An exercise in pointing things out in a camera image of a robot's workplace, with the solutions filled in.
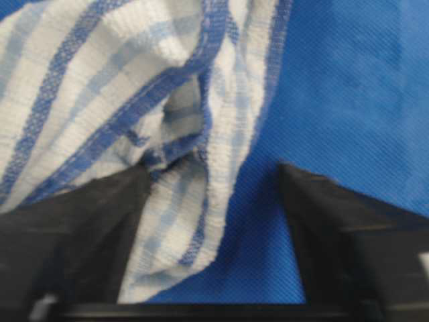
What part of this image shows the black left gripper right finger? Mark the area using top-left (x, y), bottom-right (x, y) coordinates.
top-left (278, 163), bottom-right (428, 321)

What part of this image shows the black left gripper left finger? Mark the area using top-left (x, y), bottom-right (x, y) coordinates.
top-left (1, 164), bottom-right (151, 321)

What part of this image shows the blue white striped towel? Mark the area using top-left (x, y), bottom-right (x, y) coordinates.
top-left (1, 1), bottom-right (292, 303)

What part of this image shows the blue table cloth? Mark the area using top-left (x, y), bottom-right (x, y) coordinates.
top-left (0, 0), bottom-right (429, 305)

